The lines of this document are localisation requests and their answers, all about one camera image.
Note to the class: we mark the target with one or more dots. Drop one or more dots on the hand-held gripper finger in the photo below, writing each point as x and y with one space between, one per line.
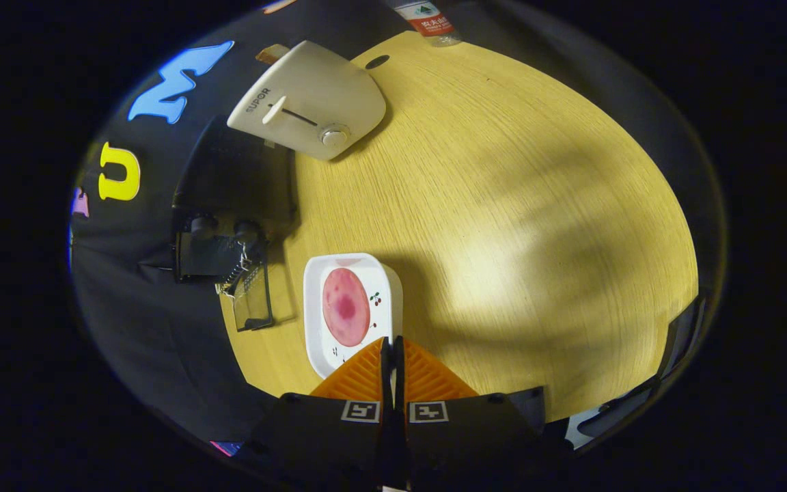
399 383
386 383

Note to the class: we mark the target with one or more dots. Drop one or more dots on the pink ham slice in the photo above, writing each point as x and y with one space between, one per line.
346 307

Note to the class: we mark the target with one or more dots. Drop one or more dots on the white square plate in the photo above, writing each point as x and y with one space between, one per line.
384 287

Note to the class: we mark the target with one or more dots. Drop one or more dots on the black toaster oven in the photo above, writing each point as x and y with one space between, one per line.
236 178

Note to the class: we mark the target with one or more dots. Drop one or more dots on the white toaster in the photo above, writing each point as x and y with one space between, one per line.
311 89

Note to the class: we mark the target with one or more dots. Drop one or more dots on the brown bread slice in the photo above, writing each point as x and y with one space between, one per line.
270 53

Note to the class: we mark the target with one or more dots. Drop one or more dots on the clear plastic water bottle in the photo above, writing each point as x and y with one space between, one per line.
431 24

